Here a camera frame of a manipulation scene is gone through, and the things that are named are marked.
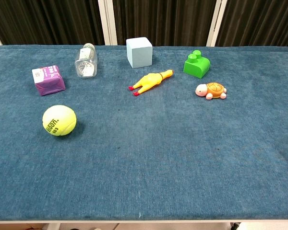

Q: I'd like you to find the yellow tennis ball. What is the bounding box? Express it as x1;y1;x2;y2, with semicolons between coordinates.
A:
42;104;77;137

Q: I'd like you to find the blue table cloth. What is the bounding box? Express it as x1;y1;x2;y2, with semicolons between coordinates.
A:
0;45;288;221

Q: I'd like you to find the yellow rubber chicken toy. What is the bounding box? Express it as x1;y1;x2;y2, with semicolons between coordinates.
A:
128;69;174;97

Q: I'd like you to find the light blue foam cube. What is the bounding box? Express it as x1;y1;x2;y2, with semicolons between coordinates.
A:
126;37;153;69

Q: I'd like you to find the green toy building block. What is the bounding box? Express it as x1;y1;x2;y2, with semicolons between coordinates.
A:
183;50;211;79

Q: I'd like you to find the orange pink turtle toy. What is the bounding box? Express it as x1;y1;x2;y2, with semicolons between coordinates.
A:
195;82;228;101

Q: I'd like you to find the clear plastic bottle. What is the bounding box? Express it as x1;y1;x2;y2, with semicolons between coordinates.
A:
74;43;98;79

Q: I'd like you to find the dark pleated curtain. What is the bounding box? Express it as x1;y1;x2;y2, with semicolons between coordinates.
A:
0;0;288;48

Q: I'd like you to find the purple tissue pack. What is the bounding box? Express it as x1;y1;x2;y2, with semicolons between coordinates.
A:
31;65;66;96

